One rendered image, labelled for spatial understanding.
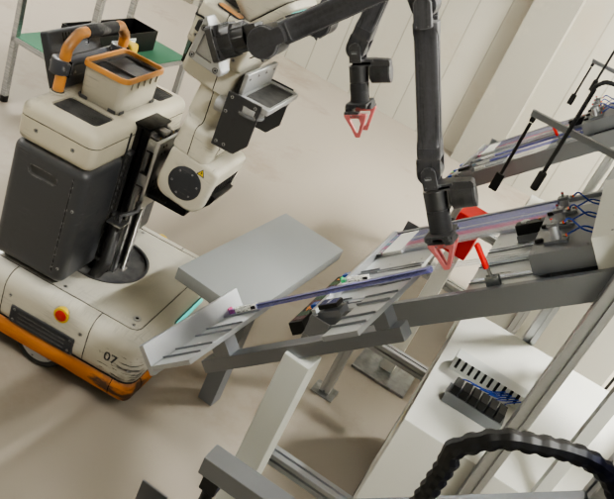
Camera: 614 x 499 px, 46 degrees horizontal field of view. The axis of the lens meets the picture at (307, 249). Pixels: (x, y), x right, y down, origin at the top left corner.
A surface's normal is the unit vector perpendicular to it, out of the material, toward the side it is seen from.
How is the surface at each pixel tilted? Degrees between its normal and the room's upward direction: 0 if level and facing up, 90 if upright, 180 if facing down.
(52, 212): 90
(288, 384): 90
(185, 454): 0
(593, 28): 90
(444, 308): 90
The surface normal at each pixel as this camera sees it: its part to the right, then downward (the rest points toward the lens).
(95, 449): 0.36, -0.80
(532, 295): -0.41, 0.32
